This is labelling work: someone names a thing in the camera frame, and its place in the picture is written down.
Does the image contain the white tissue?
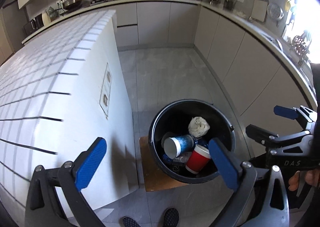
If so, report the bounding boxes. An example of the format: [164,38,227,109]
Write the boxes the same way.
[188,116,210,138]

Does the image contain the red paper cup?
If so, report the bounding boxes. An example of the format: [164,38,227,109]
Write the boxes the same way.
[185,144,211,174]

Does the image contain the blue paper cup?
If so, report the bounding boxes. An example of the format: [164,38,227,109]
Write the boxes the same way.
[163,135,195,159]

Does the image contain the black round trash bin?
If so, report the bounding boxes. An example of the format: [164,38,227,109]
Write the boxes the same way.
[149,99,235,184]

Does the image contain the white tiled kitchen island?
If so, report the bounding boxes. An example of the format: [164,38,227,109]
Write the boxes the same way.
[1,10,138,226]

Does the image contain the person's right hand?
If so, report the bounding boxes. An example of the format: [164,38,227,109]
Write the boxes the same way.
[289,169,319,191]

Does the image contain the person's dark shoe left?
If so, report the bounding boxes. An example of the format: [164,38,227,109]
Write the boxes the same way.
[122,216,140,227]

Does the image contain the person's dark shoe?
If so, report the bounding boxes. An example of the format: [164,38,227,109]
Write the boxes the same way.
[163,207,180,227]
[122,216,140,227]

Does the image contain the person's dark shoe right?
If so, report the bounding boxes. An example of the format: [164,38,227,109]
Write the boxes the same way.
[163,207,180,227]

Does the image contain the brown cardboard under bin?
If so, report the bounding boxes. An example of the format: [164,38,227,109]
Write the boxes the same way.
[139,136,187,192]

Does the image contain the round metal strainer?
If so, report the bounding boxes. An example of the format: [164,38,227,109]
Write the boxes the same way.
[267,3,284,26]

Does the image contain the white cutting board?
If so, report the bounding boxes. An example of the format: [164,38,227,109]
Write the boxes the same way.
[251,0,269,23]

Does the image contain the black knife block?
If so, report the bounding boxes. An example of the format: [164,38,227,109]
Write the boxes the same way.
[223,0,236,12]

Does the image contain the black microwave oven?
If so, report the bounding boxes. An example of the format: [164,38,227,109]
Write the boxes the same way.
[23,14,44,36]

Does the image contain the cream thermos jug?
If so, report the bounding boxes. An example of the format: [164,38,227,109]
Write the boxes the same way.
[42,11,51,26]

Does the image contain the lidded wok pot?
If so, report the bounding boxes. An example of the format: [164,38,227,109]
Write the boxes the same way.
[62,0,83,11]

